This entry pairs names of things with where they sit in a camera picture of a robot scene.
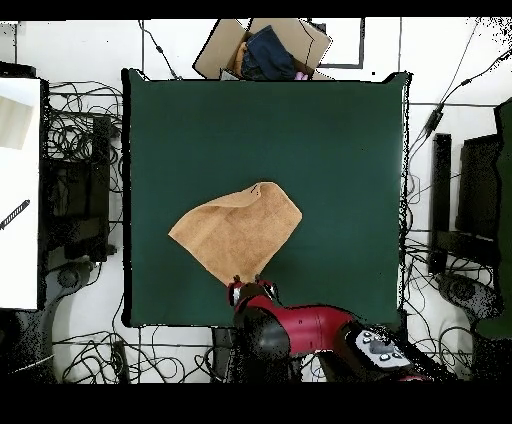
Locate beige cardboard piece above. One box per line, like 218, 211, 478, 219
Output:
0, 95, 34, 151

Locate dark green fabric sheet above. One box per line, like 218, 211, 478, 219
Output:
475, 97, 512, 341

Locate dark blue jeans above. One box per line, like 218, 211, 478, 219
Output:
240, 24, 297, 81

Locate brown cardboard box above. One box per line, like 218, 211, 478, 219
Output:
192, 17, 333, 81

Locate orange cloth item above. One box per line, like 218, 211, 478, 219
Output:
233, 41, 248, 76

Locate black metal frame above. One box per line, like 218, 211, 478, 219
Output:
427, 132, 503, 275

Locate black ribbed strap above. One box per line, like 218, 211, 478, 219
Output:
0, 198, 32, 232

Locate black metal stand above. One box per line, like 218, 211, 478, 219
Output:
39, 114, 114, 263

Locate white desk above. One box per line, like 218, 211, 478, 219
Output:
0, 76, 42, 311

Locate tan terry towel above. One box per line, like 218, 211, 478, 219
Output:
167, 181, 304, 287

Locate dark green table cloth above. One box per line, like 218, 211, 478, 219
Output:
120, 68, 413, 329

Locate black cable with inline plug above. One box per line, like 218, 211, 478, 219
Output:
137, 19, 183, 81

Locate black cable with adapter block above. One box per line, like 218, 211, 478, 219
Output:
405, 47, 512, 169

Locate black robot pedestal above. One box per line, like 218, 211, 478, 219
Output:
210, 326, 241, 383

